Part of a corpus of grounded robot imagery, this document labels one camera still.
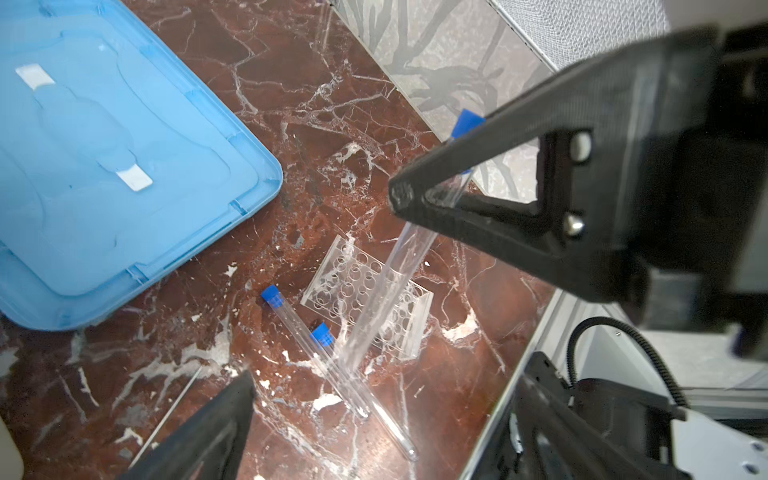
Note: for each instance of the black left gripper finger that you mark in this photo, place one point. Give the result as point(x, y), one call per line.
point(210, 444)

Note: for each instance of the aluminium frame profile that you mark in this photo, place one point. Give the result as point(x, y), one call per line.
point(497, 450)

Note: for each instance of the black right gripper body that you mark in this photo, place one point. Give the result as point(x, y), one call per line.
point(706, 267)

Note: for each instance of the blue capped test tube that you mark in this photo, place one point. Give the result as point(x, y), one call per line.
point(318, 357)
point(323, 336)
point(411, 248)

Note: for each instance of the thin metal rod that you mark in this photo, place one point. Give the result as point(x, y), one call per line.
point(165, 418)

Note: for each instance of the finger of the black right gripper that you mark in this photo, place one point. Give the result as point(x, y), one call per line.
point(608, 128)

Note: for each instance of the clear test tube rack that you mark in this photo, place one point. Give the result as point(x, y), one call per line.
point(343, 284)

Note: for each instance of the white wire mesh basket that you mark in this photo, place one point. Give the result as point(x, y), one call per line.
point(564, 32)

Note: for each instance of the blue plastic bin lid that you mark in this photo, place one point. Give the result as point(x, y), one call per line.
point(118, 164)

